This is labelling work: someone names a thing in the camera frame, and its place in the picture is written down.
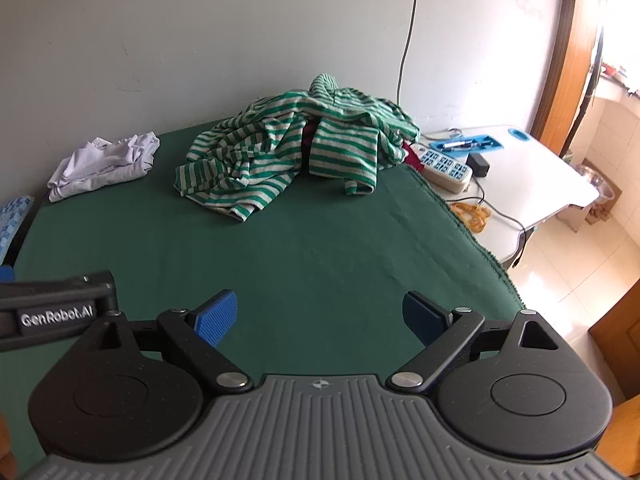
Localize metal basin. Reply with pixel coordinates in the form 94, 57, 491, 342
575, 157, 623, 203

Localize white desk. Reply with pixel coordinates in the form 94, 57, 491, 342
420, 125, 601, 271

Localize white power strip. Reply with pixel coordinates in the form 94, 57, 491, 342
410, 142, 473, 194

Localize dark red sweater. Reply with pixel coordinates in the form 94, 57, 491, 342
300, 119, 426, 173

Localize green striped shirt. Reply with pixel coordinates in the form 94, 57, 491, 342
174, 73, 422, 223

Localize white garment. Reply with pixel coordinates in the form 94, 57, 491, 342
47, 131, 161, 203

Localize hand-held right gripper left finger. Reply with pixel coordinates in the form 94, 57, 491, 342
75, 289, 254, 394

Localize wall cable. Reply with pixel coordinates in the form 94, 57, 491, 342
395, 0, 421, 106

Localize black cable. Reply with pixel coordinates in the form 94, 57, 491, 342
467, 175, 528, 233

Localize orange cord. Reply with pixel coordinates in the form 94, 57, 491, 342
450, 200, 493, 233

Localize wooden cabinet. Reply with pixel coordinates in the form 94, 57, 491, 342
587, 280, 640, 403

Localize green blanket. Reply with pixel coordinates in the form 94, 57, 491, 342
0, 120, 526, 471

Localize wooden door frame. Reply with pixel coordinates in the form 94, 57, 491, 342
530, 0, 608, 158

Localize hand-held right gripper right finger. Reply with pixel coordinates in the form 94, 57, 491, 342
388, 290, 572, 393

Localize dark hanging cords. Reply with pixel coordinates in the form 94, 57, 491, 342
560, 35, 608, 161

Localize person's left hand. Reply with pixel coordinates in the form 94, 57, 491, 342
0, 411, 19, 478

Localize blue tray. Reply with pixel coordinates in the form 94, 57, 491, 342
429, 132, 506, 152

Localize black power adapter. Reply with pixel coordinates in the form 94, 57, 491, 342
466, 152, 492, 178

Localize blue patterned cloth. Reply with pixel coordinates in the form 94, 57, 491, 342
0, 195, 36, 266

